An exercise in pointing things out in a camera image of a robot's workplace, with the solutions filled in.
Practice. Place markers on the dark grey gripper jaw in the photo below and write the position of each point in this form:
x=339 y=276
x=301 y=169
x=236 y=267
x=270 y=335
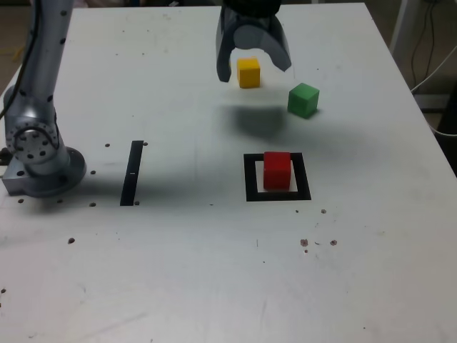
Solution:
x=223 y=53

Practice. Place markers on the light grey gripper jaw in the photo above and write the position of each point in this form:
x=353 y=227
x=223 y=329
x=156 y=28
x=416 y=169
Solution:
x=275 y=43

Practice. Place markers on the yellow cube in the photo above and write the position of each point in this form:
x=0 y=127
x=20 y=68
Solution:
x=248 y=73

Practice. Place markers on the green cube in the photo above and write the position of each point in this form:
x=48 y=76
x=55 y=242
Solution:
x=302 y=101

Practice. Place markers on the red cube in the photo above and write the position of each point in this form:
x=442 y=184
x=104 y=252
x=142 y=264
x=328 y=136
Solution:
x=276 y=171

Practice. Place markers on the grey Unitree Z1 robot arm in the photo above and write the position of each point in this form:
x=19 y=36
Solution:
x=39 y=71

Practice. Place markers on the black tape square outline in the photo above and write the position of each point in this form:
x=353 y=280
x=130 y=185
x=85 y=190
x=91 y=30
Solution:
x=250 y=178

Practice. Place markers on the black tape strip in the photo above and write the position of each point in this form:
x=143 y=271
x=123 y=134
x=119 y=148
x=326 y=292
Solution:
x=131 y=171

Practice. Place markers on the white metal post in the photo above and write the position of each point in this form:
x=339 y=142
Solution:
x=399 y=25

